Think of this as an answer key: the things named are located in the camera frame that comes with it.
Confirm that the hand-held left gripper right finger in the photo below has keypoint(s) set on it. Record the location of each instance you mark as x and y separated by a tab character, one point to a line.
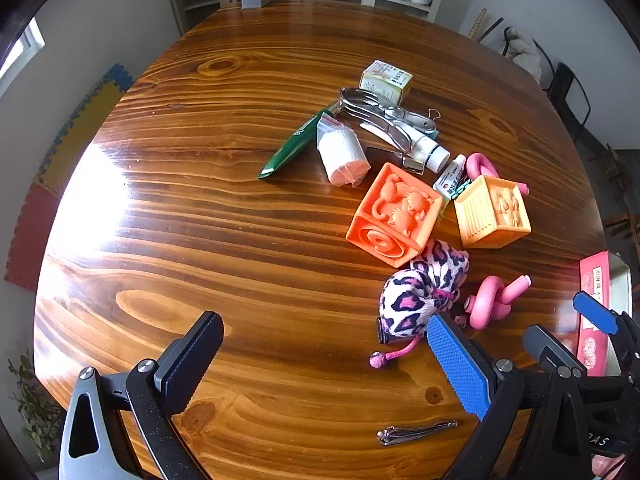
460	360

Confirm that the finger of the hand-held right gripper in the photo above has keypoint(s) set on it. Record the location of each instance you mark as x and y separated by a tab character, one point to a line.
595	310
547	347

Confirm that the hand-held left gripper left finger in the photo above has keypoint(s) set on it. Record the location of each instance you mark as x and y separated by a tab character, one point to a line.
192	360

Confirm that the knotted pink foam roller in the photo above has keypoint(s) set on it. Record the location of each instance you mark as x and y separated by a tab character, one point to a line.
480	164
487	300

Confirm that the pink leopard print pouch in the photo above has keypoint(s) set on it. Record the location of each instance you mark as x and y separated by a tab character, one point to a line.
415	290

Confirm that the silver nail clipper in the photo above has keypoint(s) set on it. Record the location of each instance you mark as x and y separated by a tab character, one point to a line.
410	432

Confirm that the small orange toy cube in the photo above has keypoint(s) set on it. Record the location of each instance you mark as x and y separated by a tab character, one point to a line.
490	215

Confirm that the large orange toy cube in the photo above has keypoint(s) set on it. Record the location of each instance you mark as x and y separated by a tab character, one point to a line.
395	210

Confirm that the small white green ointment tube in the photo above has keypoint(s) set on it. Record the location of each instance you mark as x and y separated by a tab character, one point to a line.
450	180

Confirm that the brown lipstick with silver cap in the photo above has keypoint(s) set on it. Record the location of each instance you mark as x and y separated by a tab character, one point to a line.
412	164

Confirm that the white cream tube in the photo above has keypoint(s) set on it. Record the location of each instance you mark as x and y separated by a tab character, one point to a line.
425	147

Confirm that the bagged white gauze roll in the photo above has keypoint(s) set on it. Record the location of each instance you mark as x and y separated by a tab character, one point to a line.
342	155

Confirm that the silver metal clamp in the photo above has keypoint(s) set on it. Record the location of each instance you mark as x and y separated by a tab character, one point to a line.
370	105

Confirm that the yellow green cardboard box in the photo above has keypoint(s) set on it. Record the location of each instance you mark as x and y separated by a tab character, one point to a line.
385	82

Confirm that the wooden stool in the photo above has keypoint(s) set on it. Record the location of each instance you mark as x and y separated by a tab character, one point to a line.
622	220
612	165

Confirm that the potted green plant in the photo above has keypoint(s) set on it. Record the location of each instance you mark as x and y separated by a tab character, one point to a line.
35	410

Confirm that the red foam mat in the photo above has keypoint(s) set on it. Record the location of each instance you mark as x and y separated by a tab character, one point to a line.
30	240

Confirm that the black metal chair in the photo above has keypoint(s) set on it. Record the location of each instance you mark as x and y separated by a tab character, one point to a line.
567	90
547	65

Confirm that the yellow blue foam mat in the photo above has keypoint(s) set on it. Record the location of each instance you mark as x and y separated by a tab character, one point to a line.
85	125

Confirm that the white jacket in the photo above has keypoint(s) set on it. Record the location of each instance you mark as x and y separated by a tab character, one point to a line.
525	52

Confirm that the dark stick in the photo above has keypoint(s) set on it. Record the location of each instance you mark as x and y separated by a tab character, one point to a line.
492	29

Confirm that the wooden ruler stick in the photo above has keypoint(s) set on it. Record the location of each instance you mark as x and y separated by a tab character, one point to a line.
477	22

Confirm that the window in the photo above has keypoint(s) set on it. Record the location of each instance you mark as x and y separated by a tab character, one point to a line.
20	52

